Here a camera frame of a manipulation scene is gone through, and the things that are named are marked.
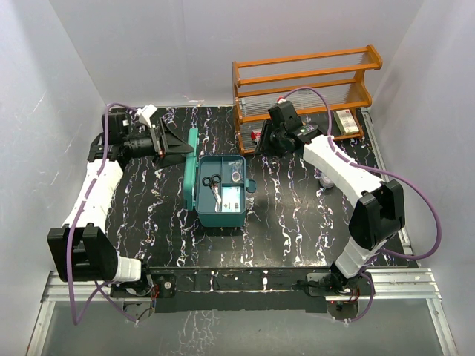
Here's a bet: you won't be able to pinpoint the clear round container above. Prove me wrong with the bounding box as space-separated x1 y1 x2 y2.
319 173 335 189

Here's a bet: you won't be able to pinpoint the white blue card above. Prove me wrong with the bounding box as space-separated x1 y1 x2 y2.
221 185 242 213

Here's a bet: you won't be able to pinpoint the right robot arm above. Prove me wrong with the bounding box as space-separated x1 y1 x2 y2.
255 99 405 294

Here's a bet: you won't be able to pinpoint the blue divided tray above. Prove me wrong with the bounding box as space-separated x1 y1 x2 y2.
196 155 246 215

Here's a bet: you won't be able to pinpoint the purple cable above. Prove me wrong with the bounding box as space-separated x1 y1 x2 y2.
65 102 138 326
284 87 443 322

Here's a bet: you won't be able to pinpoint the wooden shelf rack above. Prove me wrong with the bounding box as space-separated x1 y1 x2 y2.
232 45 383 155

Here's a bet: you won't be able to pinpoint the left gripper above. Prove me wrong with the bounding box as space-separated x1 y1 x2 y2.
124 119 194 168

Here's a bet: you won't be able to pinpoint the red white medicine box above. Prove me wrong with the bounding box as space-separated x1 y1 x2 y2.
251 130 261 142

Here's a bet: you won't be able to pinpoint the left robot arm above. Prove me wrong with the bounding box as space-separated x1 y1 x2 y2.
47 105 192 296

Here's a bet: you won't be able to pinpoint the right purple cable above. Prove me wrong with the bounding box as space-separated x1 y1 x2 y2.
284 87 443 322

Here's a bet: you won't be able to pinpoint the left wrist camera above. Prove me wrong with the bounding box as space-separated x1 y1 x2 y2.
135 104 157 128

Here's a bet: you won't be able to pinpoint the white green medicine box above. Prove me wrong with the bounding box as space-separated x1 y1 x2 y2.
333 109 359 136

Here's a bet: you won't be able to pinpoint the small black scissors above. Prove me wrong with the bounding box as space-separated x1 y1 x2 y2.
202 174 222 212

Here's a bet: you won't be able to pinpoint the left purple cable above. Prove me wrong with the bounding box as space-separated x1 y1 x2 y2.
65 102 138 326

